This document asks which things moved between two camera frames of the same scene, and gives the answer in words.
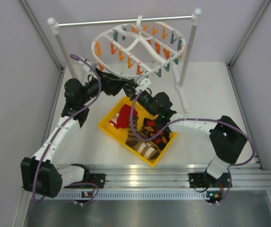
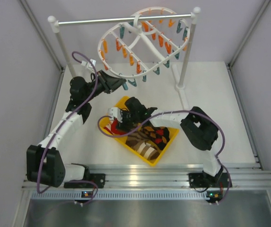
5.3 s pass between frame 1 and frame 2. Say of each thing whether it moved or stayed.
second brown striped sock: stayed
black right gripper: moved
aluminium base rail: stayed
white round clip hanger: moved
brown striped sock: stayed
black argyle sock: stayed
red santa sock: moved
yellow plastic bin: stayed
